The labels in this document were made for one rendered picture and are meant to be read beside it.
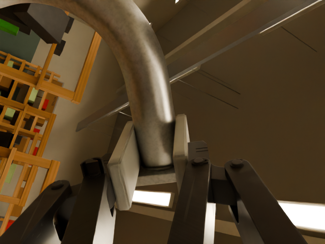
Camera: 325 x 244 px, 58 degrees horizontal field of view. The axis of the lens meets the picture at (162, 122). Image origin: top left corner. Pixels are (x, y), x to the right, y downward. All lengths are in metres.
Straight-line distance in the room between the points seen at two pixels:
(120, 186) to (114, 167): 0.01
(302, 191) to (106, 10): 3.84
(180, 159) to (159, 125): 0.05
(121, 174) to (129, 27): 0.09
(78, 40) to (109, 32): 11.29
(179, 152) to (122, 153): 0.03
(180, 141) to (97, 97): 10.81
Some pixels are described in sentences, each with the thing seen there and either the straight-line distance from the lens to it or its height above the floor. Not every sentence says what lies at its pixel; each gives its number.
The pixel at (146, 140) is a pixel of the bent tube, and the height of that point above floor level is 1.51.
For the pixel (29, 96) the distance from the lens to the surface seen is 9.76.
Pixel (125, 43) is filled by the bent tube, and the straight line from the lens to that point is 0.18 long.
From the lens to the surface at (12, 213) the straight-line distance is 7.13.
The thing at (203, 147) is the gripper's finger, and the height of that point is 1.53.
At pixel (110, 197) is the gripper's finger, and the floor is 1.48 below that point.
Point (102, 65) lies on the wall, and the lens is 11.40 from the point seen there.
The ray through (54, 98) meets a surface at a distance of 10.56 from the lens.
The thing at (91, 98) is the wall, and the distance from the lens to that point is 10.89.
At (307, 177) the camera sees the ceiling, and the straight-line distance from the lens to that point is 3.96.
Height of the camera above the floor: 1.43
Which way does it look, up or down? 25 degrees up
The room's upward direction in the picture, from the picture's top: 112 degrees clockwise
